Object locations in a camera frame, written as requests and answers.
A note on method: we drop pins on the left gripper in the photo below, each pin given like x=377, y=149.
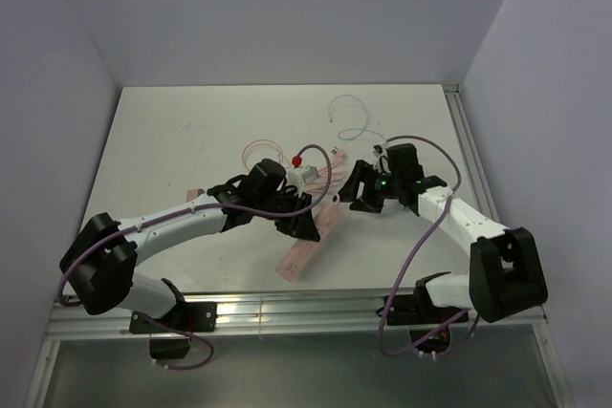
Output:
x=302, y=228

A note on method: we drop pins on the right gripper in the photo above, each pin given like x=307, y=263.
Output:
x=349, y=190

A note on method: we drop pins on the pink power strip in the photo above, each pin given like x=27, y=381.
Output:
x=302, y=252

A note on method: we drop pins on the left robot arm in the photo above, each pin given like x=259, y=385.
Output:
x=100, y=265

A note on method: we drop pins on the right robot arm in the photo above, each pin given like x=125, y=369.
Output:
x=504, y=275

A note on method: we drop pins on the brown pink plug adapter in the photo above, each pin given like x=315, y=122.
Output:
x=193, y=194

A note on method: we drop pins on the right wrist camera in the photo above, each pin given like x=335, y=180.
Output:
x=380, y=155

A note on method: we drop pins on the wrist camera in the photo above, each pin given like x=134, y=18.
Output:
x=380, y=155
x=299, y=174

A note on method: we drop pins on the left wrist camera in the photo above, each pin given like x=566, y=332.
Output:
x=299, y=174

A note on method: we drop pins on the front aluminium rail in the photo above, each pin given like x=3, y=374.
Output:
x=259, y=313

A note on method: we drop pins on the aluminium rail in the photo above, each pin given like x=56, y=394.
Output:
x=477, y=177
x=259, y=313

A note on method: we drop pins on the right side aluminium rail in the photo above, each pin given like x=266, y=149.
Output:
x=477, y=177

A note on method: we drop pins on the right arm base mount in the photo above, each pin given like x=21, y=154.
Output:
x=407, y=310

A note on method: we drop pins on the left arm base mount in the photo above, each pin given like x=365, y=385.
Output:
x=175, y=335

